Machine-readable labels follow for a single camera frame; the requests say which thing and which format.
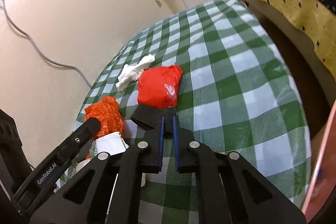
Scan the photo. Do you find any red plastic bag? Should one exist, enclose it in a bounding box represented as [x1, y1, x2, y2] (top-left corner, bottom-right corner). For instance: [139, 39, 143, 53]
[137, 65, 183, 109]

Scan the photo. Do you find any white tissue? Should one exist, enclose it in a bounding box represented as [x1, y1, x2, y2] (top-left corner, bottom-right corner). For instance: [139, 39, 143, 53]
[115, 54, 155, 91]

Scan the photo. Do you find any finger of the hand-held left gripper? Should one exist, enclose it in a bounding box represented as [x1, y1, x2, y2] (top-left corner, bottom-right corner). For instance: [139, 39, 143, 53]
[56, 118, 102, 159]

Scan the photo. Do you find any orange plastic bag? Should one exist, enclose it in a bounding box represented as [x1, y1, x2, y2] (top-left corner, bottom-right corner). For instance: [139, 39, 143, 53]
[84, 96, 125, 140]

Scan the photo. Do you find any grey wall cable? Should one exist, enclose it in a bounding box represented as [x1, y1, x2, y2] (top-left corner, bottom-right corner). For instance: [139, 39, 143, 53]
[0, 0, 93, 88]

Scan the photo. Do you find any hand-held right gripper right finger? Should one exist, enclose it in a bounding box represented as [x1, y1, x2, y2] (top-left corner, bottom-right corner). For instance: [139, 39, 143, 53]
[172, 116, 306, 224]

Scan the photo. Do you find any black rectangular block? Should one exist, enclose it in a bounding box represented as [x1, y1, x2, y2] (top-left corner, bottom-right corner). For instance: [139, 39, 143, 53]
[130, 104, 179, 133]

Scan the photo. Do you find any pink plastic bin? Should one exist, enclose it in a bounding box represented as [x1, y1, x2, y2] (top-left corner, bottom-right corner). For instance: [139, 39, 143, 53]
[301, 101, 336, 219]

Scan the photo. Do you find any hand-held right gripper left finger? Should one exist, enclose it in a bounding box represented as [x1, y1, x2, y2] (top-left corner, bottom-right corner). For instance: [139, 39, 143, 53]
[30, 118, 164, 224]

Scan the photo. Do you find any white paper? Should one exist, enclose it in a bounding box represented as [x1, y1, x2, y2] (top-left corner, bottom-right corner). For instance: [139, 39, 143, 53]
[91, 132, 130, 159]

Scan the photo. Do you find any yellow starry bed skirt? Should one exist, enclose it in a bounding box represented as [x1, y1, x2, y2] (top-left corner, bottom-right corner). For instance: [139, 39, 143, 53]
[232, 0, 336, 72]

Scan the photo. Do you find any green checkered tablecloth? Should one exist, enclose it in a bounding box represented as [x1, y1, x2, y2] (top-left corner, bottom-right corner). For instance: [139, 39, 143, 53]
[54, 0, 313, 224]

